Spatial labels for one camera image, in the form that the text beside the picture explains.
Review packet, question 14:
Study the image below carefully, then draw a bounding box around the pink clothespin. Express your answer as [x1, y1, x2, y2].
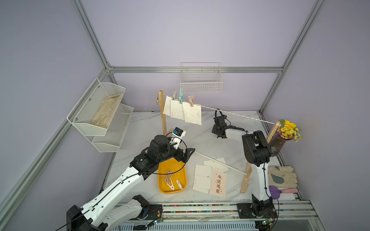
[161, 174, 171, 187]
[165, 169, 174, 178]
[188, 95, 194, 107]

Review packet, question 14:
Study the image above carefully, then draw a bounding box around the white clothespin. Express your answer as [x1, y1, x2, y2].
[176, 180, 183, 190]
[164, 178, 175, 191]

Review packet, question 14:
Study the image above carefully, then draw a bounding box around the pink chinese text postcard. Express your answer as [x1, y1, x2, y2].
[209, 170, 227, 198]

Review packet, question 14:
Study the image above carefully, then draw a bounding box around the green clothespin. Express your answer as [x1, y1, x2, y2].
[178, 88, 184, 104]

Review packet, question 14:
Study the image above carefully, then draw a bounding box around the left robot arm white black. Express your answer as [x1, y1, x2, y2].
[65, 135, 195, 231]

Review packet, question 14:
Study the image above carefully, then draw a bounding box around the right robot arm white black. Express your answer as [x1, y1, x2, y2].
[212, 114, 277, 218]

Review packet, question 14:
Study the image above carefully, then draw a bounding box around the yellow plastic tray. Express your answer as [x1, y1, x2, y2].
[158, 158, 188, 194]

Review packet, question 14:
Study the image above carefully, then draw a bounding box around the vase with yellow flowers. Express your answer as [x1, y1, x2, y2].
[267, 119, 302, 157]

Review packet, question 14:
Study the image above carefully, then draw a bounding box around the folded towels stack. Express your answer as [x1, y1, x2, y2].
[268, 166, 298, 199]

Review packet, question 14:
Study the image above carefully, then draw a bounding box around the beige cloth in shelf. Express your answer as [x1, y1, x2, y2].
[91, 93, 123, 129]

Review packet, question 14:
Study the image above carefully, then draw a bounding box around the white mesh two-tier shelf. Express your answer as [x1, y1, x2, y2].
[66, 79, 134, 153]

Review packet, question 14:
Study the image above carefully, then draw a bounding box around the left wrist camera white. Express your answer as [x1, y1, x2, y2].
[170, 127, 186, 149]

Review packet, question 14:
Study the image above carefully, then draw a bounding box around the twine string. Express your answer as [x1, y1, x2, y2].
[195, 103, 276, 125]

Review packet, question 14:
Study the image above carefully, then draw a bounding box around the white wire wall basket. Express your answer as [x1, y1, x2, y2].
[180, 62, 223, 93]

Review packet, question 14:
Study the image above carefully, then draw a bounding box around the wooden drying rack frame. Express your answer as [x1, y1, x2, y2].
[156, 90, 280, 195]

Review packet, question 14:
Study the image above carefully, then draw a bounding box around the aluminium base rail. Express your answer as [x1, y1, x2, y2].
[76, 200, 327, 231]

